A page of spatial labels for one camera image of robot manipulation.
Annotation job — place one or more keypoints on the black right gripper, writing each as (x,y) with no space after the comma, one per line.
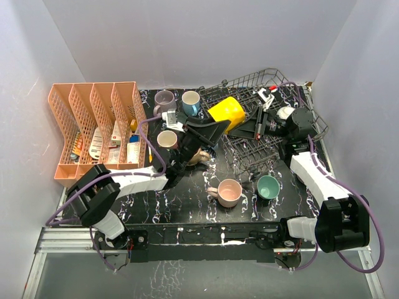
(248,129)

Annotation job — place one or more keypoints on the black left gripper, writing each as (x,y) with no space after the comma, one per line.
(210,132)

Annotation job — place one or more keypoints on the yellow mug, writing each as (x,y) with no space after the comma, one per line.
(228,109)

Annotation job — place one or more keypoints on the white speckled ceramic mug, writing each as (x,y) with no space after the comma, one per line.
(284,112)

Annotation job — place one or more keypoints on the green teal mug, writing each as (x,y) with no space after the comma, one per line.
(267,187)

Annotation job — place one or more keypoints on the peach pink mug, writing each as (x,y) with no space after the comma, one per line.
(227,193)

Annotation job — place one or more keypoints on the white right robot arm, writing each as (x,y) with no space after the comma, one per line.
(343,222)

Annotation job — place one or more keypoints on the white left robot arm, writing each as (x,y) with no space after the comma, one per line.
(94,194)

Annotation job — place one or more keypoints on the tan glazed round mug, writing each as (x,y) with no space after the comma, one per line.
(200,156)

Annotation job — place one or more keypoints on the blue mug white interior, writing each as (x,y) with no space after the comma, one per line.
(191,103)

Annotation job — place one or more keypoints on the pink mug white interior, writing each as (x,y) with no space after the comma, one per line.
(167,139)

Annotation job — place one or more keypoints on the lilac mug at back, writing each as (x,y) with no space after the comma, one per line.
(164,101)

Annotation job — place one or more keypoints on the yellow white pen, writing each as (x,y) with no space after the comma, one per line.
(150,156)

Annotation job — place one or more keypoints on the papers in organizer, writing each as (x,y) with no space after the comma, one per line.
(96,145)

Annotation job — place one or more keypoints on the orange plastic file organizer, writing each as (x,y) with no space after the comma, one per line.
(94,119)

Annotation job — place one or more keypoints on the grey wire dish rack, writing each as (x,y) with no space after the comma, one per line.
(252,154)

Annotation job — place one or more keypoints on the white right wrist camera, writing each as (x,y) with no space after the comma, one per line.
(267,96)

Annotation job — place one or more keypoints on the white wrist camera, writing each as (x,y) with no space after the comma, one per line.
(170,117)
(267,96)

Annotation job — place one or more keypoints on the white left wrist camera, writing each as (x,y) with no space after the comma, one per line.
(170,117)

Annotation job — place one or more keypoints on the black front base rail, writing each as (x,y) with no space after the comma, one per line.
(259,241)

